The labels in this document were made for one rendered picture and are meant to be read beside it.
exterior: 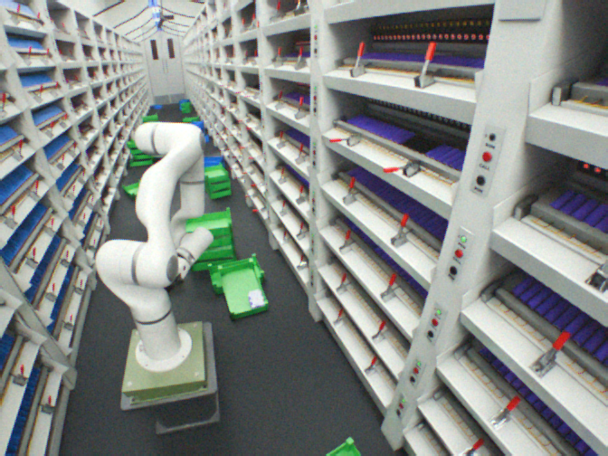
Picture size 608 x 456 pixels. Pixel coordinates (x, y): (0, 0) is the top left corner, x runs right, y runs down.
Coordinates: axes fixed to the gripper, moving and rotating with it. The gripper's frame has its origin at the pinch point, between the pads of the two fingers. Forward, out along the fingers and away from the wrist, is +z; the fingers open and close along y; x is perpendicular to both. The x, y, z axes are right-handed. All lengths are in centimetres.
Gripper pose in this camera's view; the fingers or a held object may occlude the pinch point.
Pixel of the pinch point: (155, 290)
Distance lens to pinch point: 117.4
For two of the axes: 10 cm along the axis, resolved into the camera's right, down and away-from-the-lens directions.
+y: -9.0, -1.0, 4.3
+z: -3.9, 6.3, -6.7
